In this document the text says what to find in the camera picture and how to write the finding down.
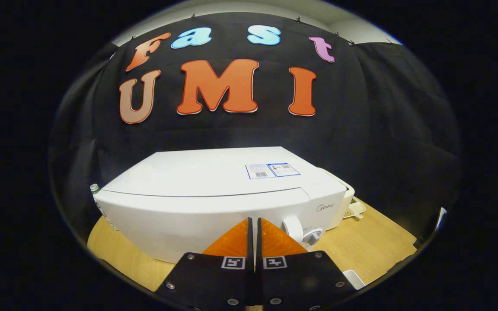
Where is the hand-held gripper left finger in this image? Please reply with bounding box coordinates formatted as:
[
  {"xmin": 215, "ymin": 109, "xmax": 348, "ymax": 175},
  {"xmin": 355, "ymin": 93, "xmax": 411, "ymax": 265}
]
[{"xmin": 155, "ymin": 217, "xmax": 256, "ymax": 311}]

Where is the white microwave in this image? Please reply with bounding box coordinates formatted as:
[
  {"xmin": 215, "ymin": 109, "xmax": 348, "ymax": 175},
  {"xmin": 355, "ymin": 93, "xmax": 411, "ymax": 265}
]
[{"xmin": 93, "ymin": 146, "xmax": 348, "ymax": 265}]

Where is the small green label bottle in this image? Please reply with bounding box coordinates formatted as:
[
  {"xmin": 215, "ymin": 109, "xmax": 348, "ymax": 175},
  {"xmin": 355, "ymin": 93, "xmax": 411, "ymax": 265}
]
[{"xmin": 90, "ymin": 184, "xmax": 119, "ymax": 231}]

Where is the white flat board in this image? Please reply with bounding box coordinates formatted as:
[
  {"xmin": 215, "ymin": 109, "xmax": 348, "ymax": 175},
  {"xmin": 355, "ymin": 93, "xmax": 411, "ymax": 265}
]
[{"xmin": 434, "ymin": 207, "xmax": 447, "ymax": 232}]

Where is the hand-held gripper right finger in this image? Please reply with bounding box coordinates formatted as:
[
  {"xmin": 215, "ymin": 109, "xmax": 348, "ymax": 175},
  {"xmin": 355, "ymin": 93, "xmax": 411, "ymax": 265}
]
[{"xmin": 255, "ymin": 217, "xmax": 357, "ymax": 311}]

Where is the white box appliance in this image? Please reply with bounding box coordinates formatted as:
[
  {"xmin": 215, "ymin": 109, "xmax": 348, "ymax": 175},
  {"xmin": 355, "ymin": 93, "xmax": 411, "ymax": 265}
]
[{"xmin": 318, "ymin": 168, "xmax": 356, "ymax": 230}]

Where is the small white rectangular dish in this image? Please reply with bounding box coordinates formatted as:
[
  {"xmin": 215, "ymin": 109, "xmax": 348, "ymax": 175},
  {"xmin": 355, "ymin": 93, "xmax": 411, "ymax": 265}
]
[{"xmin": 342, "ymin": 270, "xmax": 365, "ymax": 290}]

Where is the small cream saucer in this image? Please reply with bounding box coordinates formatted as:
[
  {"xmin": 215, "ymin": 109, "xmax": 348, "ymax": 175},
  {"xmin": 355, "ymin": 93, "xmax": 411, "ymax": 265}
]
[{"xmin": 343, "ymin": 197, "xmax": 367, "ymax": 219}]

